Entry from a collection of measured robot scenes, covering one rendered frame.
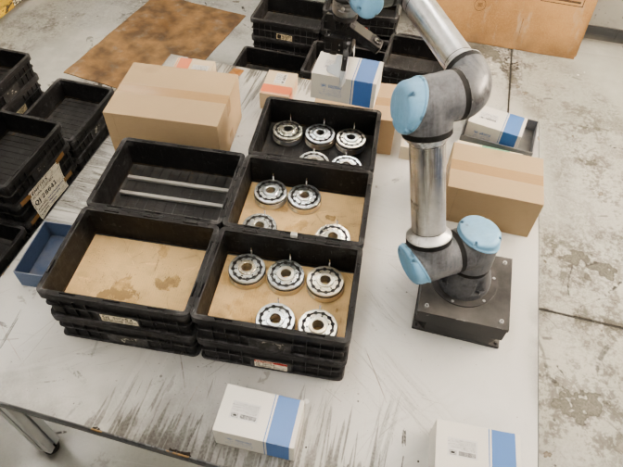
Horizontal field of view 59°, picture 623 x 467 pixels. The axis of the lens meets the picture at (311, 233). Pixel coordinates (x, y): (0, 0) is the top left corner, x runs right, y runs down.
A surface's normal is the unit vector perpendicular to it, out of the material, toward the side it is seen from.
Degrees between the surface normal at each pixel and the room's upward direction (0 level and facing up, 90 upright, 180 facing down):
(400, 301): 0
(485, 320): 2
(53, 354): 0
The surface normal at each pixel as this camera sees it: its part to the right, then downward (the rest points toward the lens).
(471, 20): -0.23, 0.52
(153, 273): 0.03, -0.63
